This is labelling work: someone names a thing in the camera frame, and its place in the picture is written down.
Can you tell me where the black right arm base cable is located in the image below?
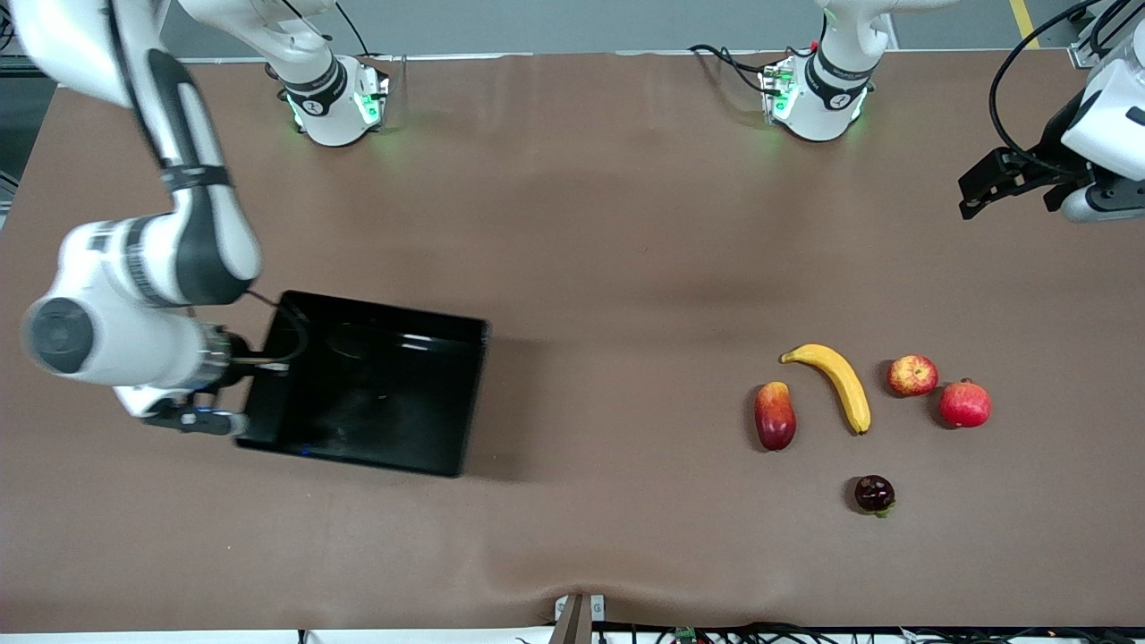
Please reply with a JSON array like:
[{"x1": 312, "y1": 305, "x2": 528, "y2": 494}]
[{"x1": 335, "y1": 0, "x2": 375, "y2": 60}]

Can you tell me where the brown table cover mat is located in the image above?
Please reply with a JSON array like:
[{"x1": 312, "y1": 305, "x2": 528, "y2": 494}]
[{"x1": 0, "y1": 48, "x2": 1145, "y2": 632}]

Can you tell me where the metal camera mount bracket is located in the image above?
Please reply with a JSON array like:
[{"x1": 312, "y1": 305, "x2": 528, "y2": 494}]
[{"x1": 553, "y1": 592, "x2": 608, "y2": 644}]

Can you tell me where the black left arm wrist cable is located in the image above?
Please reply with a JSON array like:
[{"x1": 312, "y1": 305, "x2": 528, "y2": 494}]
[{"x1": 988, "y1": 0, "x2": 1103, "y2": 173}]

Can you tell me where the yellow banana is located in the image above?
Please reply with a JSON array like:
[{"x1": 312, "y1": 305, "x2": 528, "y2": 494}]
[{"x1": 780, "y1": 343, "x2": 872, "y2": 436}]

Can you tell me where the red yellow apple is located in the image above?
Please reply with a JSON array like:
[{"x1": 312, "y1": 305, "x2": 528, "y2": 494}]
[{"x1": 887, "y1": 354, "x2": 940, "y2": 397}]

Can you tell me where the black right arm wrist cable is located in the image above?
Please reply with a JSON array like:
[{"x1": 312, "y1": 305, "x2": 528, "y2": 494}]
[{"x1": 243, "y1": 288, "x2": 311, "y2": 369}]

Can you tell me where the black arm base cable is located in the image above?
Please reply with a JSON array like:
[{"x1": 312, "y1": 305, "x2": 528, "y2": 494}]
[
  {"x1": 335, "y1": 0, "x2": 375, "y2": 60},
  {"x1": 687, "y1": 42, "x2": 781, "y2": 96}
]

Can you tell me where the red yellow mango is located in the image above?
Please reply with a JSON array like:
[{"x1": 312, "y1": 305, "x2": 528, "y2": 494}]
[{"x1": 754, "y1": 381, "x2": 798, "y2": 453}]

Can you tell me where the dark purple mangosteen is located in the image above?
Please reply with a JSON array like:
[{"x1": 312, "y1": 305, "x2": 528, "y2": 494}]
[{"x1": 853, "y1": 475, "x2": 897, "y2": 518}]

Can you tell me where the black left arm base cable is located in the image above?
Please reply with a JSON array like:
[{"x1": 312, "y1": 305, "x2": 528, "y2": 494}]
[{"x1": 687, "y1": 42, "x2": 781, "y2": 96}]

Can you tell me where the black rectangular plastic tray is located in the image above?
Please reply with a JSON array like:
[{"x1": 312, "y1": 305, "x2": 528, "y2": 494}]
[{"x1": 234, "y1": 290, "x2": 491, "y2": 479}]

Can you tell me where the red pomegranate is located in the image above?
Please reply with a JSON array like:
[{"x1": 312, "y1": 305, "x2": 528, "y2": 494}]
[{"x1": 939, "y1": 377, "x2": 993, "y2": 429}]

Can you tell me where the black arm wrist cable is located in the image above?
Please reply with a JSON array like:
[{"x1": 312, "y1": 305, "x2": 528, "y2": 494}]
[
  {"x1": 243, "y1": 288, "x2": 311, "y2": 369},
  {"x1": 988, "y1": 0, "x2": 1103, "y2": 173}
]

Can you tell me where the aluminium frame profile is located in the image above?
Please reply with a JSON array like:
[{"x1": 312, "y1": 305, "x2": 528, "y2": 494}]
[{"x1": 1066, "y1": 0, "x2": 1145, "y2": 70}]

